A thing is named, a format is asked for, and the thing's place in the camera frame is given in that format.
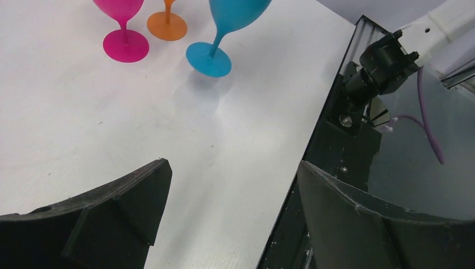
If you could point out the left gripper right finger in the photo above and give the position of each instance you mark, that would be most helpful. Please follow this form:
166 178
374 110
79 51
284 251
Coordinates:
350 228

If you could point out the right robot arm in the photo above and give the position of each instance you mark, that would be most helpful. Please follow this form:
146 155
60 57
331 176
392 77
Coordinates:
386 63

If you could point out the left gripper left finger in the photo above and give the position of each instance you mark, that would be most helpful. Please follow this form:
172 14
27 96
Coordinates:
110 226

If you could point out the magenta plastic wine glass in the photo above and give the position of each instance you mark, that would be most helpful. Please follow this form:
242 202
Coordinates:
123 45

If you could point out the blue plastic wine glass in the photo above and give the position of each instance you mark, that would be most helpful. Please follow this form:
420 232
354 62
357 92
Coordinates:
228 16

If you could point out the orange plastic wine glass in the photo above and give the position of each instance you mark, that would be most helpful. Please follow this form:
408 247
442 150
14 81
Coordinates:
166 25

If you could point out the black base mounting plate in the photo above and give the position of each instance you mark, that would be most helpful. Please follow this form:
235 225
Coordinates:
345 153

